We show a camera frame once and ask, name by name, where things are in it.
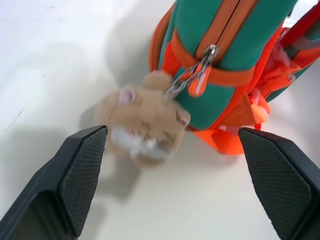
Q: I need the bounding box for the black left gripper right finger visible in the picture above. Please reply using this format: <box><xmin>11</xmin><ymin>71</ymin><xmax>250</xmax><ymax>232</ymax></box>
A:
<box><xmin>237</xmin><ymin>126</ymin><xmax>320</xmax><ymax>240</ymax></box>

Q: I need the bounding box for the beige plush animal keychain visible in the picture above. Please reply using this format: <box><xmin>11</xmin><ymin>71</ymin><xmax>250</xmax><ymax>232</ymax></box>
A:
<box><xmin>94</xmin><ymin>70</ymin><xmax>192</xmax><ymax>166</ymax></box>

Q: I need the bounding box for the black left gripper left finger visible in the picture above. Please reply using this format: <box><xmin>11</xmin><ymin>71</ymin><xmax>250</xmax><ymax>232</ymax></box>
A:
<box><xmin>0</xmin><ymin>124</ymin><xmax>109</xmax><ymax>240</ymax></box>

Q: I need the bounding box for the green and orange backpack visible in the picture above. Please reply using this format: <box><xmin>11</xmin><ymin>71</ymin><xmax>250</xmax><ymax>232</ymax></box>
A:
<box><xmin>149</xmin><ymin>0</ymin><xmax>320</xmax><ymax>156</ymax></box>

